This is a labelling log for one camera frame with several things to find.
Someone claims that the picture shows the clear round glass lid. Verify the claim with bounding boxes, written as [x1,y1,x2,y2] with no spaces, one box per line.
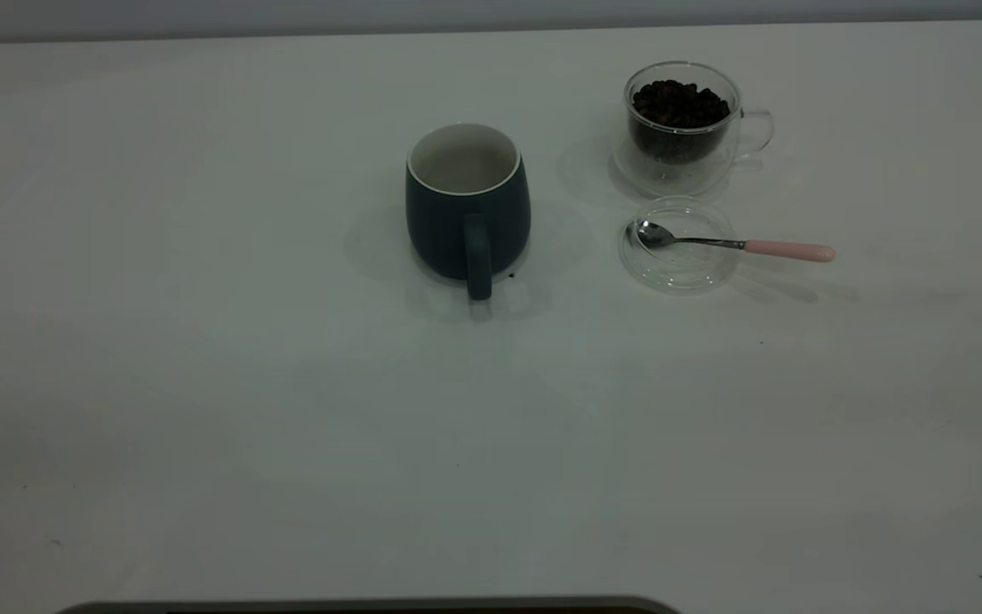
[618,195,741,294]

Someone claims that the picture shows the dark coffee beans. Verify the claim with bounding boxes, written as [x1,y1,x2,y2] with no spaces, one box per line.
[633,78,731,163]

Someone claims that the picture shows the dark grey ceramic mug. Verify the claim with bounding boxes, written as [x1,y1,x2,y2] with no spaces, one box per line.
[405,122,533,301]

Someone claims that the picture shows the clear glass cup with handle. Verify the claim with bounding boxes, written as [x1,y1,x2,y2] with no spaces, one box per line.
[611,60,775,197]

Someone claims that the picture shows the metal spoon with pink handle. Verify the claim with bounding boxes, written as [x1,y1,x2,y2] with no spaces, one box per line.
[634,220,837,264]

